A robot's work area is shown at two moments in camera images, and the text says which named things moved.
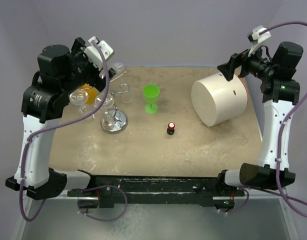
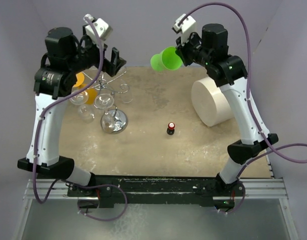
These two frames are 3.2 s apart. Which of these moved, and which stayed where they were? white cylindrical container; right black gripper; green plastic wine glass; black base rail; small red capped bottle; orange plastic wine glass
Moved: green plastic wine glass; right black gripper
Stayed: small red capped bottle; orange plastic wine glass; white cylindrical container; black base rail
